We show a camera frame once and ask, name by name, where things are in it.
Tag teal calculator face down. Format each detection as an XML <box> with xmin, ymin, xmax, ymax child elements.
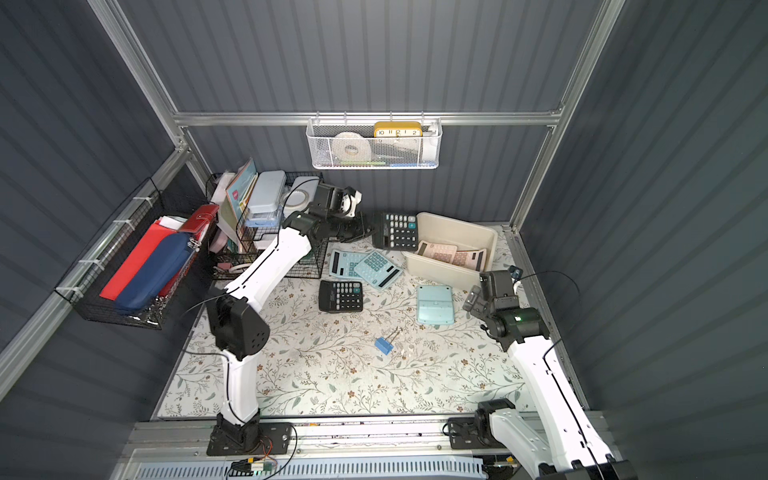
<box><xmin>417</xmin><ymin>285</ymin><xmax>455</xmax><ymax>326</ymax></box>

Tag pink calculator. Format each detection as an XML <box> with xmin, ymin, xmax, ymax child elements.
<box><xmin>452</xmin><ymin>249</ymin><xmax>488</xmax><ymax>272</ymax></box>
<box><xmin>417</xmin><ymin>241</ymin><xmax>458</xmax><ymax>264</ymax></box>

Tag black calculator front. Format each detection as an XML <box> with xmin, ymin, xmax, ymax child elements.
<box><xmin>372</xmin><ymin>212</ymin><xmax>419</xmax><ymax>252</ymax></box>

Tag black calculator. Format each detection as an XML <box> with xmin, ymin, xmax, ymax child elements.
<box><xmin>318</xmin><ymin>280</ymin><xmax>364</xmax><ymax>313</ymax></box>
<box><xmin>372</xmin><ymin>212</ymin><xmax>419</xmax><ymax>252</ymax></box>

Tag teal calculator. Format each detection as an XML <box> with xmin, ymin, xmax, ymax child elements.
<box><xmin>329</xmin><ymin>249</ymin><xmax>369</xmax><ymax>280</ymax></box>
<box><xmin>354</xmin><ymin>251</ymin><xmax>402</xmax><ymax>290</ymax></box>

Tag beige plastic storage box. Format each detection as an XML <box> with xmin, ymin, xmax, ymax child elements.
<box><xmin>404</xmin><ymin>212</ymin><xmax>498</xmax><ymax>291</ymax></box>

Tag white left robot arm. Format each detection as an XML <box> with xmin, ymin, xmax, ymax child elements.
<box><xmin>205</xmin><ymin>182</ymin><xmax>371</xmax><ymax>451</ymax></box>

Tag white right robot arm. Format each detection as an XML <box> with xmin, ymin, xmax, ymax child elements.
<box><xmin>463</xmin><ymin>267</ymin><xmax>638</xmax><ymax>479</ymax></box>

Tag white tape dispenser box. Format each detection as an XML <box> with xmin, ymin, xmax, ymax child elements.
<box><xmin>281</xmin><ymin>176</ymin><xmax>320</xmax><ymax>218</ymax></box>

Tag black calculator back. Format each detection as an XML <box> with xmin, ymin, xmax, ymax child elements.
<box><xmin>318</xmin><ymin>280</ymin><xmax>364</xmax><ymax>313</ymax></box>

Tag white tape roll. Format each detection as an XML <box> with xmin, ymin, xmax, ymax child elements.
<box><xmin>331</xmin><ymin>132</ymin><xmax>371</xmax><ymax>163</ymax></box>

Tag white pencil case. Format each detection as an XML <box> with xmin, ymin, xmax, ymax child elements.
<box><xmin>246</xmin><ymin>170</ymin><xmax>286</xmax><ymax>218</ymax></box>

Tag blue binder clip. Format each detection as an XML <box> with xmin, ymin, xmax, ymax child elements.
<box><xmin>374</xmin><ymin>328</ymin><xmax>401</xmax><ymax>355</ymax></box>

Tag yellow clock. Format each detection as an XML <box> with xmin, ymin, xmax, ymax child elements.
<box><xmin>373</xmin><ymin>120</ymin><xmax>423</xmax><ymax>138</ymax></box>

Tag floral table mat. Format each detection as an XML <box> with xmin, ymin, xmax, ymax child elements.
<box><xmin>152</xmin><ymin>224</ymin><xmax>568</xmax><ymax>419</ymax></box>

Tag colourful books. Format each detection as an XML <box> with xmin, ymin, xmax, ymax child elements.
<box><xmin>211</xmin><ymin>158</ymin><xmax>258</xmax><ymax>252</ymax></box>

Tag red folder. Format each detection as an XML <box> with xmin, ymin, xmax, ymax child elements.
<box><xmin>98</xmin><ymin>203</ymin><xmax>220</xmax><ymax>301</ymax></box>

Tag blue pencil pouch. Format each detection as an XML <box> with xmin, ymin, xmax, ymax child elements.
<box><xmin>114</xmin><ymin>232</ymin><xmax>193</xmax><ymax>315</ymax></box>

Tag small circuit board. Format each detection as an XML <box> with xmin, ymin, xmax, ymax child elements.
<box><xmin>225</xmin><ymin>457</ymin><xmax>279</xmax><ymax>478</ymax></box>

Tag white wire wall basket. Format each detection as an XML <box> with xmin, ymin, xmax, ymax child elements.
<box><xmin>306</xmin><ymin>117</ymin><xmax>443</xmax><ymax>170</ymax></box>

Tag black wire desk organizer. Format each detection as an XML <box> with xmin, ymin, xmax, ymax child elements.
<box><xmin>211</xmin><ymin>172</ymin><xmax>323</xmax><ymax>281</ymax></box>

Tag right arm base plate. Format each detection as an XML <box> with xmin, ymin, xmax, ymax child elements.
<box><xmin>442</xmin><ymin>417</ymin><xmax>499</xmax><ymax>450</ymax></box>

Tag black wire side basket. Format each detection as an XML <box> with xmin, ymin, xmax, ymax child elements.
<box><xmin>55</xmin><ymin>180</ymin><xmax>215</xmax><ymax>330</ymax></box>

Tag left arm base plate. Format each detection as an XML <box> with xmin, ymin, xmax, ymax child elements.
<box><xmin>206</xmin><ymin>420</ymin><xmax>294</xmax><ymax>457</ymax></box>

